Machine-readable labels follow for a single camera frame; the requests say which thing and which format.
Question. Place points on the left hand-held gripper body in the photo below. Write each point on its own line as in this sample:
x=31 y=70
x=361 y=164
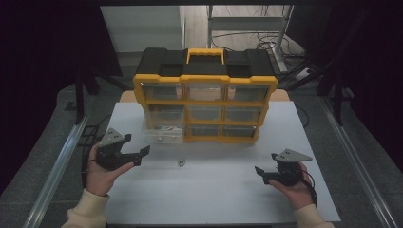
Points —
x=109 y=158

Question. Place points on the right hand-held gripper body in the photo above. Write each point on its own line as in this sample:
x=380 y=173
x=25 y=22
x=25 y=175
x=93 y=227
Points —
x=290 y=174

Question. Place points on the transparent plastic drawer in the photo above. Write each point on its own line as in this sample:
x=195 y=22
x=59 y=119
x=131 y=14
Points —
x=152 y=134

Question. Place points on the yellow black organizer case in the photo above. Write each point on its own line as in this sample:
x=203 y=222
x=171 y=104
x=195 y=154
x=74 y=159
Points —
x=253 y=61

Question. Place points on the person's right hand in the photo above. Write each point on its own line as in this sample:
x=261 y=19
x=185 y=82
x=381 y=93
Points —
x=299 y=194

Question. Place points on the person's left hand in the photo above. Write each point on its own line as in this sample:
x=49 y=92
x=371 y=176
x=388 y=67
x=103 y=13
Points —
x=99 y=180

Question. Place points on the black metal stand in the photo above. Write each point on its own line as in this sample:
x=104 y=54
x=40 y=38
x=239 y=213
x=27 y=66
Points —
x=79 y=101
x=337 y=104

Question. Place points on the set of clear drawers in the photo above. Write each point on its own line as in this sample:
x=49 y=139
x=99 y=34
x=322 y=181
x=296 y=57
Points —
x=204 y=91

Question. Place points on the white power strip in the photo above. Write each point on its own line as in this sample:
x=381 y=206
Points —
x=303 y=73

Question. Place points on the dark curtain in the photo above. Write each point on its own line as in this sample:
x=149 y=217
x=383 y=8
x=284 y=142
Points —
x=38 y=79
x=374 y=79

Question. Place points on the white cabinet panel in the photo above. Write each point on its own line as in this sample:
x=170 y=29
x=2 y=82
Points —
x=142 y=28

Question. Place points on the black floor bracket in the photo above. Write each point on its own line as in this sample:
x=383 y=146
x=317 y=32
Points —
x=87 y=131

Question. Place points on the aluminium rail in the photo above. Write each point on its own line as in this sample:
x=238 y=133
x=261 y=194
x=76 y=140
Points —
x=358 y=164
x=57 y=172

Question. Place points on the grey metal desk frame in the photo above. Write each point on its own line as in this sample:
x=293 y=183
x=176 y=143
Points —
x=244 y=22

